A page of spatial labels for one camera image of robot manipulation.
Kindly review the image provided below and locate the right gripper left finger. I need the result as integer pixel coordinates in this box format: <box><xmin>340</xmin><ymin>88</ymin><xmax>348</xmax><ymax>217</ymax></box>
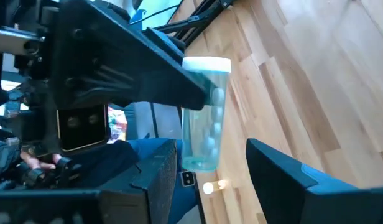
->
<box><xmin>98</xmin><ymin>138</ymin><xmax>179</xmax><ymax>224</ymax></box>

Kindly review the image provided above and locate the white cap front centre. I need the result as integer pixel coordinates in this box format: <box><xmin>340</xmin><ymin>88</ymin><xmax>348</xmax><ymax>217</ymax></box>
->
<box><xmin>201</xmin><ymin>178</ymin><xmax>229</xmax><ymax>196</ymax></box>

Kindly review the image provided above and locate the person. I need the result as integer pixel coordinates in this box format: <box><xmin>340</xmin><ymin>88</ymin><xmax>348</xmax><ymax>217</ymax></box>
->
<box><xmin>107</xmin><ymin>104</ymin><xmax>201</xmax><ymax>224</ymax></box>

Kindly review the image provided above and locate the blue medicine bottle white cap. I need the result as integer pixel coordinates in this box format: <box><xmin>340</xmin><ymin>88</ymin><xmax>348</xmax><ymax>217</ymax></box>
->
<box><xmin>180</xmin><ymin>56</ymin><xmax>232</xmax><ymax>174</ymax></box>

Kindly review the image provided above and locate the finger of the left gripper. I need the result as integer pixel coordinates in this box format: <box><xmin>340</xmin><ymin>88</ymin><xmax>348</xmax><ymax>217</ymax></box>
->
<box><xmin>142</xmin><ymin>26</ymin><xmax>188</xmax><ymax>65</ymax></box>
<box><xmin>58</xmin><ymin>0</ymin><xmax>216</xmax><ymax>111</ymax></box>

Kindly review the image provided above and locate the person's hand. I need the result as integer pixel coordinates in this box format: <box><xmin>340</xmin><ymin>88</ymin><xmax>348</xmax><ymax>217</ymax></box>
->
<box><xmin>19</xmin><ymin>151</ymin><xmax>62</xmax><ymax>172</ymax></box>

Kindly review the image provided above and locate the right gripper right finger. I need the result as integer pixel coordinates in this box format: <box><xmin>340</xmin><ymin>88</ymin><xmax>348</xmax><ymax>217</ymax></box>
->
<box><xmin>246</xmin><ymin>138</ymin><xmax>383</xmax><ymax>224</ymax></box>

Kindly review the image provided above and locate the black aluminium table frame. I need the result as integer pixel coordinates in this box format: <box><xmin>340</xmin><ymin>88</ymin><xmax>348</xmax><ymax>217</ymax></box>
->
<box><xmin>129</xmin><ymin>0</ymin><xmax>238</xmax><ymax>47</ymax></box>

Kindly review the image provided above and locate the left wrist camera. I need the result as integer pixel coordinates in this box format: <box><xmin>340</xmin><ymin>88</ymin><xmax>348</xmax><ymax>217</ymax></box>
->
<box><xmin>56</xmin><ymin>104</ymin><xmax>108</xmax><ymax>153</ymax></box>

